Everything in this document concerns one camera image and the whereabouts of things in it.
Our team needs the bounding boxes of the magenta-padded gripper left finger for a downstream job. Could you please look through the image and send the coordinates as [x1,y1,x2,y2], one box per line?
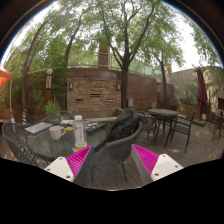
[44,143,98,188]

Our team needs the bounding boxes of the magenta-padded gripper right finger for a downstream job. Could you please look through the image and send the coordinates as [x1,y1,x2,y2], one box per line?
[130,143,184,186]

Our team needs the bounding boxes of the clear plastic drink bottle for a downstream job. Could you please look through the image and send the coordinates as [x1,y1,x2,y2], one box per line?
[73,115,88,150]

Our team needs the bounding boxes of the grey wicker chair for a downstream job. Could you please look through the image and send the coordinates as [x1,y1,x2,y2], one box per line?
[1,121,39,166]
[39,110,75,125]
[87,118,144,184]

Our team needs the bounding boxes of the black metal chair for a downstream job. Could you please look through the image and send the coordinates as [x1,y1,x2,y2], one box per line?
[138,113,158,146]
[163,110,197,154]

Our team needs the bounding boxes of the white ribbed mug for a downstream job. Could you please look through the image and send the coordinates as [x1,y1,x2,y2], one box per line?
[49,125,67,141]

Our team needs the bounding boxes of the dark laptop with stickers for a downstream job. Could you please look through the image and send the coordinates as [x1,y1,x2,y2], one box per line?
[84,121,109,133]

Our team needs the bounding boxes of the white printed booklet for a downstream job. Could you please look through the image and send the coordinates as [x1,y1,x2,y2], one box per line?
[59,119,76,126]

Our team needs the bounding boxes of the black backpack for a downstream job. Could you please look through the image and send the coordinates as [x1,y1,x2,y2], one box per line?
[106,107,141,143]

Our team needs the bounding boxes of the round dark patio table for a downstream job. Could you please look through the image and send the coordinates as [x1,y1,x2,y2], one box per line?
[147,108,179,146]

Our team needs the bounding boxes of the potted plant in teal pot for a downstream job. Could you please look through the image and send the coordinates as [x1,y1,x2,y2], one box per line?
[44,99,63,125]

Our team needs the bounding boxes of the blue yellow striped bollard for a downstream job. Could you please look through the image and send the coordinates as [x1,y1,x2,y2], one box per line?
[21,108,28,125]

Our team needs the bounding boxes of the large forked tree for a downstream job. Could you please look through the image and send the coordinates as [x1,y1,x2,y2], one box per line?
[76,0,174,109]

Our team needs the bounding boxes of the closed maroon patio umbrella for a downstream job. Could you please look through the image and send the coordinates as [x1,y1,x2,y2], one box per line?
[196,66,208,121]

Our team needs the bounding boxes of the orange canopy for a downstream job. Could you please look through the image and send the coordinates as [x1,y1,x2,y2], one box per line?
[0,64,14,89]

